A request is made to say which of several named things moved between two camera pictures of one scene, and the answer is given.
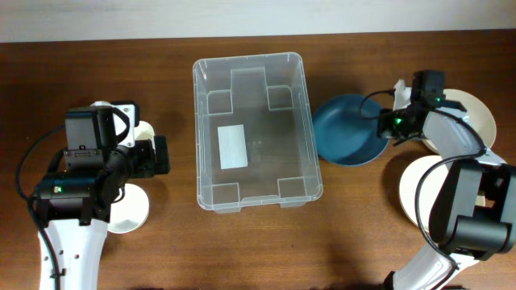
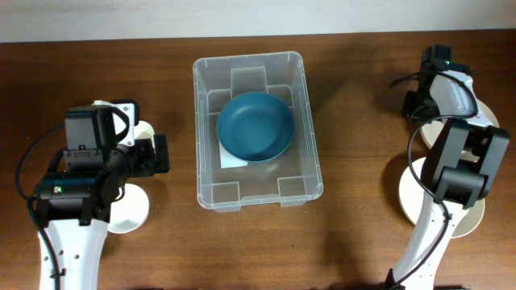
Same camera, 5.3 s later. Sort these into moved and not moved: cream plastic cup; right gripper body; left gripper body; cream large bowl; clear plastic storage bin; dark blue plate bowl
Moved: dark blue plate bowl; right gripper body
Not moved: cream plastic cup; left gripper body; cream large bowl; clear plastic storage bin
